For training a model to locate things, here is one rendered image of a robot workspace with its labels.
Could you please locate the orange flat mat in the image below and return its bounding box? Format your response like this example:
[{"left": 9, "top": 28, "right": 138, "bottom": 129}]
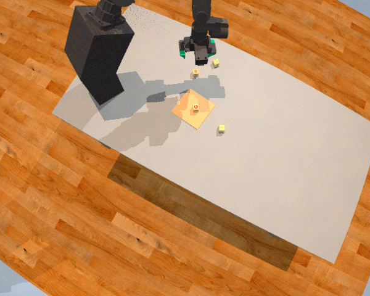
[{"left": 171, "top": 88, "right": 215, "bottom": 129}]

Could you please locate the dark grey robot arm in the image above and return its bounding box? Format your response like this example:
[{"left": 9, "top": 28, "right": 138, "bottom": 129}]
[{"left": 86, "top": 0, "right": 229, "bottom": 66}]

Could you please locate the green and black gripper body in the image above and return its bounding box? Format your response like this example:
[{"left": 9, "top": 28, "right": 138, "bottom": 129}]
[{"left": 179, "top": 36, "right": 216, "bottom": 54}]

